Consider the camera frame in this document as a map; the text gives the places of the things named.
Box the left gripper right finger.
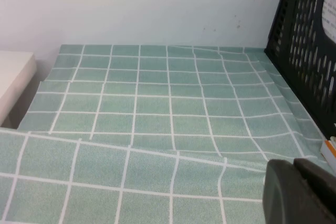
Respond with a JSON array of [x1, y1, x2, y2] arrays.
[[293, 157, 336, 224]]

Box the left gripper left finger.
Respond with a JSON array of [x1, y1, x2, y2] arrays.
[[263, 159, 312, 224]]

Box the black perforated book holder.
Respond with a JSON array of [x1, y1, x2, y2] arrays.
[[264, 0, 336, 141]]

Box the white spine paperback book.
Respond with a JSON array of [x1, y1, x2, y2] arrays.
[[320, 0, 336, 41]]

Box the orange cover brochure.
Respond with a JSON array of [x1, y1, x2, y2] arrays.
[[320, 140, 336, 163]]

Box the green checkered tablecloth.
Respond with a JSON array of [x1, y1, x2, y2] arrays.
[[0, 44, 336, 224]]

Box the white side table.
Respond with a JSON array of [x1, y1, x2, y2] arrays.
[[0, 50, 37, 130]]

